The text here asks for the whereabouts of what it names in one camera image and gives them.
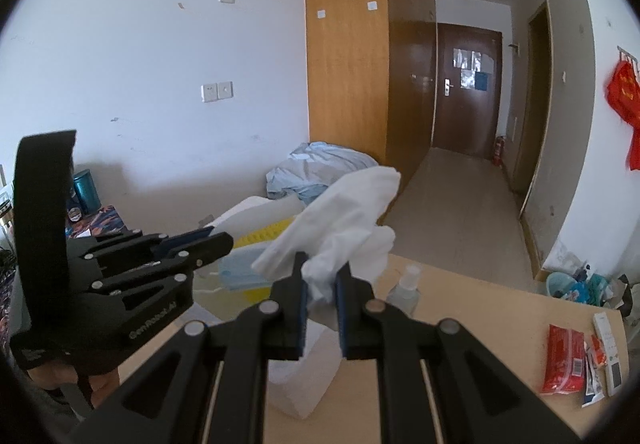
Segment white cloth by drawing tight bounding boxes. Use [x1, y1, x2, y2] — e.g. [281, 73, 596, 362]
[252, 166, 401, 325]

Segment white foam box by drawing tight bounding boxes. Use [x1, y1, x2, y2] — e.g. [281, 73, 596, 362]
[193, 196, 342, 420]

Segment clear spray bottle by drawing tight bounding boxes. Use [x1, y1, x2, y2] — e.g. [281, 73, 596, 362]
[386, 264, 421, 317]

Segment teal metal can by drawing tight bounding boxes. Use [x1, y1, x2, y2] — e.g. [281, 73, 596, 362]
[74, 169, 102, 215]

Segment red tissue pack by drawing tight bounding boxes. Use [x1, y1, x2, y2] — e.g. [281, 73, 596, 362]
[540, 325, 585, 395]

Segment red white tube pack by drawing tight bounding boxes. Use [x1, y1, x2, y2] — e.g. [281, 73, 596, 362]
[582, 334, 606, 407]

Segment white remote control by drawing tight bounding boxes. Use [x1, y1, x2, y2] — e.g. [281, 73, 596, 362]
[593, 312, 623, 396]

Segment light blue bedding pile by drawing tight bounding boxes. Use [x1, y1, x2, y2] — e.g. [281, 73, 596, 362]
[266, 142, 378, 205]

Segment red fire extinguisher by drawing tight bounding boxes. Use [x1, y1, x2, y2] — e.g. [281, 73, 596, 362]
[491, 135, 506, 167]

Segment brown entrance door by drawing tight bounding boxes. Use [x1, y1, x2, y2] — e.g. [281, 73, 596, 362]
[433, 23, 502, 159]

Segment red hanging bags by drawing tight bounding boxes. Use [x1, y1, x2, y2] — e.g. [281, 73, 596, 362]
[605, 47, 640, 171]

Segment orange wooden wardrobe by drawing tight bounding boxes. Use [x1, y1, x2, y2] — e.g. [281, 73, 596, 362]
[304, 0, 440, 185]

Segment white wall socket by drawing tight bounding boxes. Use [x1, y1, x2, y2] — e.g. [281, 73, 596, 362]
[201, 82, 233, 103]

